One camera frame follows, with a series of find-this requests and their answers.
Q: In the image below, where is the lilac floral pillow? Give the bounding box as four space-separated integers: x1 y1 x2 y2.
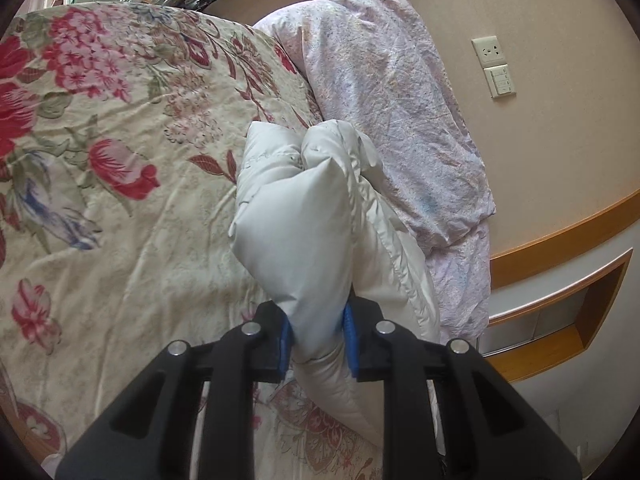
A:
254 0 496 254
426 220 491 344

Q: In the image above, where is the floral cream bedspread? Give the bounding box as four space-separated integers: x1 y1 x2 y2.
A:
0 1 386 480

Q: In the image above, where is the wooden wall trim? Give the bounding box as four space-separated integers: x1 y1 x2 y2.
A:
490 191 640 289

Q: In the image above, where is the wooden door frame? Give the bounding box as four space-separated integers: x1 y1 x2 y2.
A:
476 249 634 382

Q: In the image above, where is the white wall power socket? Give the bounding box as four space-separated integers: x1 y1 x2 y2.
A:
471 36 506 68

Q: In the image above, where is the white puffer down jacket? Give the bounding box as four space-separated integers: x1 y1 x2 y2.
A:
229 120 440 445

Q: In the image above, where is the left lilac floral pillow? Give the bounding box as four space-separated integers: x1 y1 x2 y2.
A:
254 0 496 254

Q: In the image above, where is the right lilac floral pillow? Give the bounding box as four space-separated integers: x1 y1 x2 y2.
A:
426 220 491 344

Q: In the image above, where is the white wall light switch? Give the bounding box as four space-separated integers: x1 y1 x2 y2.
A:
484 64 516 99

